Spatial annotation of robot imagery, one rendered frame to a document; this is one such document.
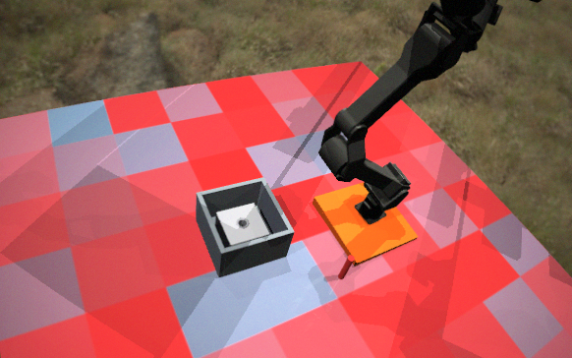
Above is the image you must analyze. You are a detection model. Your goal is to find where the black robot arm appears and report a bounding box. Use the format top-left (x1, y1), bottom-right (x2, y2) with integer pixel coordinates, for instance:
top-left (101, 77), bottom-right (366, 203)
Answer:
top-left (318, 0), bottom-right (503, 224)

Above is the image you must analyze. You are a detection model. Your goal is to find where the red peg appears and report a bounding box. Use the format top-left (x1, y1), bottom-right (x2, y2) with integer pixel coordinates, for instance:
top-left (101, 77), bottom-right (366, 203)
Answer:
top-left (338, 255), bottom-right (355, 279)

